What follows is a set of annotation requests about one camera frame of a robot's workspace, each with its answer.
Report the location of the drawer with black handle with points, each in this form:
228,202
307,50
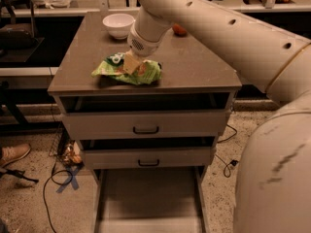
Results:
100,126
147,158

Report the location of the green rice chip bag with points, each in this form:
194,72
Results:
112,67

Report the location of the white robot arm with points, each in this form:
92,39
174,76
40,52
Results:
273,186

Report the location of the snack bags on floor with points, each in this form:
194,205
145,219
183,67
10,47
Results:
69,156

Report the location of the tan shoe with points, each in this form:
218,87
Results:
12,154

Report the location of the black chair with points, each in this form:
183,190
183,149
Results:
18,40

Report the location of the red apple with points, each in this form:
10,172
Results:
179,30

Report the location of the middle drawer with black handle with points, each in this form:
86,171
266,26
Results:
147,158

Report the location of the open bottom drawer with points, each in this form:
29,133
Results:
152,200

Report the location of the grey drawer cabinet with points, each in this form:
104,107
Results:
192,79

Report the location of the top drawer with black handle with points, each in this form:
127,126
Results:
100,126

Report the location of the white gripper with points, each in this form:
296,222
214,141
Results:
142,47

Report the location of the white ceramic bowl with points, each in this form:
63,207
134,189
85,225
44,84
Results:
118,25

